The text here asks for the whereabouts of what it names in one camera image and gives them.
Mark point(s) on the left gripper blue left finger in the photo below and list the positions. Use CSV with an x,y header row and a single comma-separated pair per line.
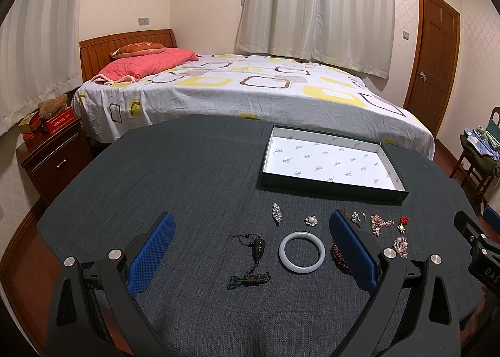
x,y
76,326

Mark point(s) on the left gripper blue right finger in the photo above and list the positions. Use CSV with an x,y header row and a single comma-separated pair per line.
x,y
410,311

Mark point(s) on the red rose gold brooch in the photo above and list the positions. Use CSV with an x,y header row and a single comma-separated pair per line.
x,y
403,221

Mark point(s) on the gold pearl flower brooch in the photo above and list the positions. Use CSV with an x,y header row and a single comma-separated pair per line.
x,y
377,223

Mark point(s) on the silver ring ornament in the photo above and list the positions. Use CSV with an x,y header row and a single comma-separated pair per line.
x,y
358,217

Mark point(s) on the white jade bangle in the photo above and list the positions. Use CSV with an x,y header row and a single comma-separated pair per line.
x,y
301,252

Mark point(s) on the small pearl flower brooch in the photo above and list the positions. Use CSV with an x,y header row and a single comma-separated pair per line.
x,y
311,220

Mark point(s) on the silver leaf brooch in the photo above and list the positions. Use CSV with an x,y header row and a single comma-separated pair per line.
x,y
276,213

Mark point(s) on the dark bead tassel pendant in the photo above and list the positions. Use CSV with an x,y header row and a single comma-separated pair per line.
x,y
250,278

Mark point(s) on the wooden chair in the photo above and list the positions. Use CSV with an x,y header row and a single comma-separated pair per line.
x,y
472,175

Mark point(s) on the pile of clothes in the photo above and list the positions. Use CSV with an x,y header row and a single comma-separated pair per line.
x,y
483,149

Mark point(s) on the dark wooden nightstand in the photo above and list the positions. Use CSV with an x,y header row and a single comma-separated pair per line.
x,y
55,160

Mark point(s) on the yellow gift box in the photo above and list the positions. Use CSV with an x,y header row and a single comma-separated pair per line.
x,y
30,123

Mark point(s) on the white tray dark green rim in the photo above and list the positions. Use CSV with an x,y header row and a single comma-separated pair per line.
x,y
331,166

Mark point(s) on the red gift box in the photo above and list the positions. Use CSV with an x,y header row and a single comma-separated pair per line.
x,y
58,121

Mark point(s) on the brown teddy bear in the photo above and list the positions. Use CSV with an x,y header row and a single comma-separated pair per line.
x,y
51,107

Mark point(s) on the brown wooden door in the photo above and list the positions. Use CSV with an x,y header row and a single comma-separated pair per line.
x,y
434,64

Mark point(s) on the bed with patterned sheet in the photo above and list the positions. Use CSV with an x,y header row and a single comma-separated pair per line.
x,y
306,95

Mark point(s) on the pink pillow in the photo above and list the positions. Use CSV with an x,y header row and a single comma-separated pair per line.
x,y
133,69

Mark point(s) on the white side curtain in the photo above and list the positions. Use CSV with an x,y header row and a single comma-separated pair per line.
x,y
40,56

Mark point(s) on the wooden headboard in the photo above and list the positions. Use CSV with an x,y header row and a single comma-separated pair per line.
x,y
95,53

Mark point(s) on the orange cushion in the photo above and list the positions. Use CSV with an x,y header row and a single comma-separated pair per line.
x,y
137,50

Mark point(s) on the white window curtain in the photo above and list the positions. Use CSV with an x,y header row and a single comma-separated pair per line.
x,y
351,34

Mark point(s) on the wall socket above headboard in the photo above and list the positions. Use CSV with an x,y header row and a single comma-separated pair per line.
x,y
143,21

